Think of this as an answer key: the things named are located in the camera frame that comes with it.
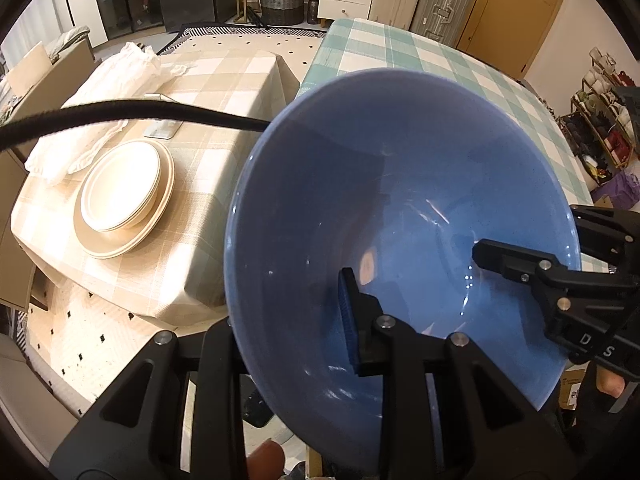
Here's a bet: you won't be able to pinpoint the cream plate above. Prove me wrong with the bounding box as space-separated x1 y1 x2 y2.
74 147 176 260

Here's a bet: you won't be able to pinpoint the rows of racked shoes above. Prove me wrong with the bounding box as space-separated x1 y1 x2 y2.
562 49 640 181

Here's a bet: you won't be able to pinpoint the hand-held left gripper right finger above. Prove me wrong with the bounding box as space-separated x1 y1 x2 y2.
337 266 568 480

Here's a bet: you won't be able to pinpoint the wooden door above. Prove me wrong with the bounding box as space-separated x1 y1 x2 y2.
457 0 571 73

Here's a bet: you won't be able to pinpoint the blue bowl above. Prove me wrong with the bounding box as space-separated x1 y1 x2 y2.
223 67 582 471

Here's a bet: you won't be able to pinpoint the person's left hand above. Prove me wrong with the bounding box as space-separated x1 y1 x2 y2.
247 439 287 480

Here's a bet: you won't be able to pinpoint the black cable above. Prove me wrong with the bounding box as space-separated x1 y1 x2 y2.
0 100 273 153

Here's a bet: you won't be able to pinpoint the glass door cabinet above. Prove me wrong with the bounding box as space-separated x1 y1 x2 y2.
90 0 166 41

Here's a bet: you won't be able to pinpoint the white bubble wrap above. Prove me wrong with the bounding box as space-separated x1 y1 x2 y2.
25 42 191 181

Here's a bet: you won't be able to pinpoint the beige sofa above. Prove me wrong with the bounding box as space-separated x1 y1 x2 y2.
0 27 98 126

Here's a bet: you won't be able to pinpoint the person's right hand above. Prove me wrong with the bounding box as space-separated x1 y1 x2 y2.
595 362 628 397

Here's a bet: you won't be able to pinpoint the metal phone stand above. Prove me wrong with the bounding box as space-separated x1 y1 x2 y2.
144 92 182 140

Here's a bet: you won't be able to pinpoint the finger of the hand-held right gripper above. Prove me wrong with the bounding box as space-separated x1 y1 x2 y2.
569 204 640 273
471 238 569 287

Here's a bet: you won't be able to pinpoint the silver suitcase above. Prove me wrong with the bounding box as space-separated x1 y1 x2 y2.
410 0 476 47

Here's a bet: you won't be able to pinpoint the metal shoe rack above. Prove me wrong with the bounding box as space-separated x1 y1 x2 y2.
560 47 640 186

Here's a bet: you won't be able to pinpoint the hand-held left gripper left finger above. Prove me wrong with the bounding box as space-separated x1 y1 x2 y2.
55 317 248 480

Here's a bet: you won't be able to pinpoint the beige checked tablecloth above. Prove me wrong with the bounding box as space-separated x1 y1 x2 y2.
11 35 301 321

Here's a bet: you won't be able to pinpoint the purple bag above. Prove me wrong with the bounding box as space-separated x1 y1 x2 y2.
592 172 640 211

